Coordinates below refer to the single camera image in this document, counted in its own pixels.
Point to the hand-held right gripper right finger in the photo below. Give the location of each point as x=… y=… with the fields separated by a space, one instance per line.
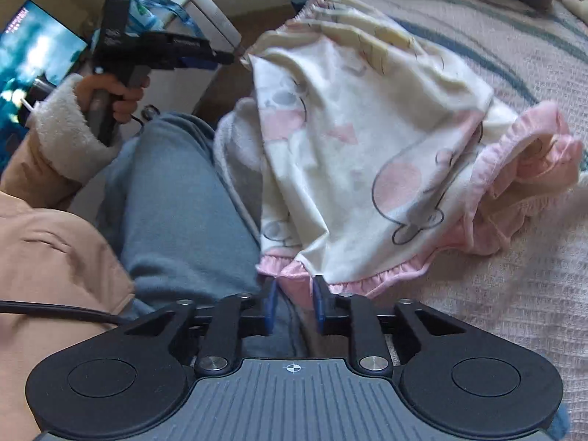
x=319 y=304

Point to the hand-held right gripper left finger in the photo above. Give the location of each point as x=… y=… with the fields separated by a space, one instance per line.
x=271 y=308

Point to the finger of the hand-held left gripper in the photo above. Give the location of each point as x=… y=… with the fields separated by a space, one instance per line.
x=206 y=60

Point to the white pink printed pyjama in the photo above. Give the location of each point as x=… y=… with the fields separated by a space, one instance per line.
x=367 y=147

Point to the person's left forearm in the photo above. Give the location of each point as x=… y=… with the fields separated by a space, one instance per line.
x=59 y=147

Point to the person's left hand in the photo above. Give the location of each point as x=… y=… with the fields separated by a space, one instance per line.
x=126 y=105

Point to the white cabinet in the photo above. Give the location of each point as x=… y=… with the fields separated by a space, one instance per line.
x=216 y=23

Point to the television screen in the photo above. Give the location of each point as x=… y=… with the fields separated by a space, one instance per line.
x=41 y=46

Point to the person's grey trouser leg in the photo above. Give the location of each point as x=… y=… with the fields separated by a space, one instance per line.
x=174 y=220

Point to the person's tan jacket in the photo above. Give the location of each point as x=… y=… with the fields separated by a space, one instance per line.
x=46 y=285

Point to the white plush toy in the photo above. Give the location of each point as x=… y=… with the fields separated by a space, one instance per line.
x=576 y=2

